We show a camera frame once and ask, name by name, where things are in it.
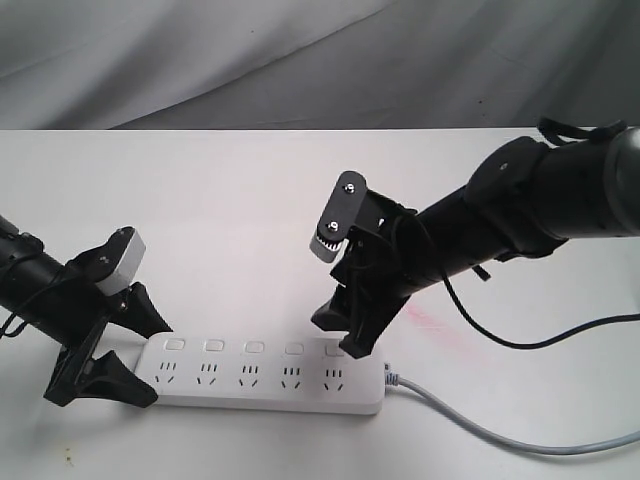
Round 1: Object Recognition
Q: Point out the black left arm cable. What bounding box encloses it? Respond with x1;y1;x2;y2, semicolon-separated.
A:
0;269;76;346

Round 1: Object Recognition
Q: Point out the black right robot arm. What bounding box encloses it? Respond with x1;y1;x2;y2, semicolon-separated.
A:
310;118;639;359

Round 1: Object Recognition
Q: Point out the grey backdrop cloth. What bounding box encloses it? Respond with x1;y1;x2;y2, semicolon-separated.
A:
1;1;639;130

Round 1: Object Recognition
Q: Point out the white power strip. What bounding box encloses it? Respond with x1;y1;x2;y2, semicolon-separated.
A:
135;333;388;415

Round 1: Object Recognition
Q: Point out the grey power cable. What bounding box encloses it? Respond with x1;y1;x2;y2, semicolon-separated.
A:
382;359;640;455

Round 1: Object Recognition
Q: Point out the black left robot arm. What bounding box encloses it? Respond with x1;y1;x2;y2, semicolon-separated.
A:
1;220;171;408

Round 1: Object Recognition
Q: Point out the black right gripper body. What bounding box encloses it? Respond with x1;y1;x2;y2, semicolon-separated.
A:
331;207;445;299

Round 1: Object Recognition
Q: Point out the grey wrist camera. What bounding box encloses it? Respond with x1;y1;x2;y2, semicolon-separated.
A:
72;226;146;297
310;171;400;264

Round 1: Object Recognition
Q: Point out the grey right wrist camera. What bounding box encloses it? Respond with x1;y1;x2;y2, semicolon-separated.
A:
310;171;400;264

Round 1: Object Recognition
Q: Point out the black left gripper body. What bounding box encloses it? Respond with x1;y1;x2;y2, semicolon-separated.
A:
34;259;113;405

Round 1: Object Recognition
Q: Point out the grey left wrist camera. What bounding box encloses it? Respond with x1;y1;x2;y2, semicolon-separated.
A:
72;226;146;297

